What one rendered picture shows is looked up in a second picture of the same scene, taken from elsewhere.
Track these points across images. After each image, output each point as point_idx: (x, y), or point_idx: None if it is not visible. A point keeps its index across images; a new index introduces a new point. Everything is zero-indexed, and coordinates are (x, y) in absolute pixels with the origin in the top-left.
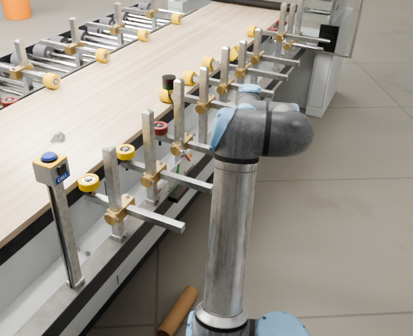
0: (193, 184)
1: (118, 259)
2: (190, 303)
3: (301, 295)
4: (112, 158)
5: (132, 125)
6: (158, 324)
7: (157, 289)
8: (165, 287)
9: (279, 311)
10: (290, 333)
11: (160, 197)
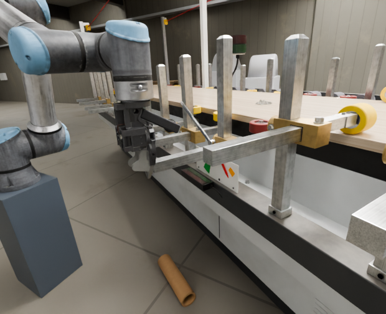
0: None
1: (157, 152)
2: (174, 286)
3: None
4: (157, 73)
5: (271, 116)
6: (180, 266)
7: (214, 280)
8: (213, 288)
9: (7, 132)
10: None
11: (192, 164)
